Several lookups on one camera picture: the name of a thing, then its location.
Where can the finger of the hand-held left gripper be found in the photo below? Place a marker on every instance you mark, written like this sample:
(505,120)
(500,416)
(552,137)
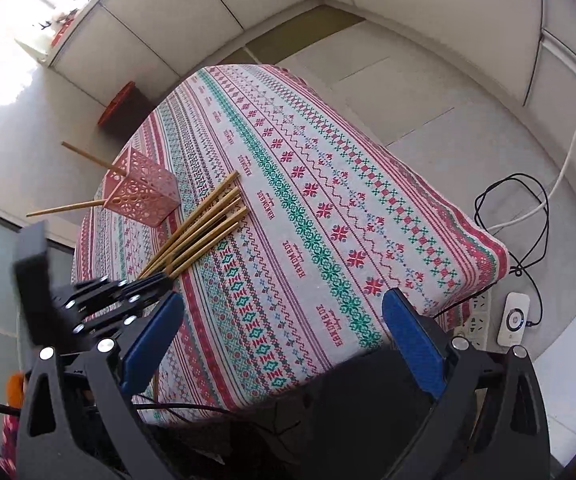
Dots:
(112,290)
(107,325)

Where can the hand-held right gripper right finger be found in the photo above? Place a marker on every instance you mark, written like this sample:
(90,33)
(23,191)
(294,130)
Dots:
(415,342)

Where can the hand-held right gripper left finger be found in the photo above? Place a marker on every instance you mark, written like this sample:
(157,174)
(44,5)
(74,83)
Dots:
(151,342)

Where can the pink perforated chopstick holder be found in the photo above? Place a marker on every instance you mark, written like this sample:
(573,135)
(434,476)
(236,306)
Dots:
(142,195)

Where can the white power strip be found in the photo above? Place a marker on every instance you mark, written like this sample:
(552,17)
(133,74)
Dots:
(474,322)

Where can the white charger device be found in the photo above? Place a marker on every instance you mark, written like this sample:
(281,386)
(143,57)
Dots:
(513,320)

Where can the orange object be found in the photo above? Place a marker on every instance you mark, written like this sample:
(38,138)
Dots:
(15,390)

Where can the patterned woven tablecloth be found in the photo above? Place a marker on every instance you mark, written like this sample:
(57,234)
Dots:
(318,240)

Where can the red plastic stool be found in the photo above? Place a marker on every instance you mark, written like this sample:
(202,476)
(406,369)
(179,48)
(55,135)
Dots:
(125,107)

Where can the red box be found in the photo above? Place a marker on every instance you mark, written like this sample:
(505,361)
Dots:
(62,32)

